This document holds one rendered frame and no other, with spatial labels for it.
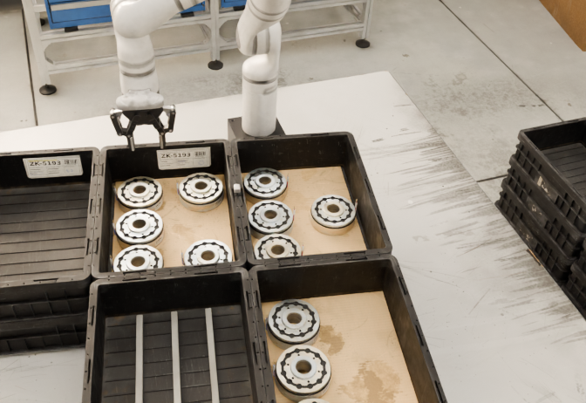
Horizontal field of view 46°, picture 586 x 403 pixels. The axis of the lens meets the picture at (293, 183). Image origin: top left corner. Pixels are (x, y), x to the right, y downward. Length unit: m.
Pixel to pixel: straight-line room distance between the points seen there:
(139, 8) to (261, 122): 0.63
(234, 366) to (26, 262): 0.51
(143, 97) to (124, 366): 0.51
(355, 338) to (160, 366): 0.38
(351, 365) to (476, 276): 0.49
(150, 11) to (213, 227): 0.52
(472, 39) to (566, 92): 0.63
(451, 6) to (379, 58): 0.79
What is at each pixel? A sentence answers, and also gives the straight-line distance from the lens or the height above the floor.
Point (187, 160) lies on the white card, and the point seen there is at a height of 0.88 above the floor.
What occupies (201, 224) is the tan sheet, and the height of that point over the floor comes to 0.83.
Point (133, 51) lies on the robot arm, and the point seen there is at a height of 1.25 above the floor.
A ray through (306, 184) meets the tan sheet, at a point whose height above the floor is 0.83.
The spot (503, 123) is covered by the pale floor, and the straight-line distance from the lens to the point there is 3.45.
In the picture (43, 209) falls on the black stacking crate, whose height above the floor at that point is 0.83.
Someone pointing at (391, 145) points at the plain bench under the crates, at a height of 0.70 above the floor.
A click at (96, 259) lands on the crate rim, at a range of 1.40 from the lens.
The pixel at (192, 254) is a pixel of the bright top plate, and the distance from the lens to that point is 1.47.
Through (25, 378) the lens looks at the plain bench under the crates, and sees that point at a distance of 1.55.
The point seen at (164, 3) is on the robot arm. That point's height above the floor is 1.35.
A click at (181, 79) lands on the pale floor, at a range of 3.50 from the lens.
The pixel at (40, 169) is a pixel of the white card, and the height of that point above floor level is 0.88.
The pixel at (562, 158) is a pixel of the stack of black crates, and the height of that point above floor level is 0.49.
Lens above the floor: 1.96
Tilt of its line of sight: 43 degrees down
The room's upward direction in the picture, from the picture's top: 4 degrees clockwise
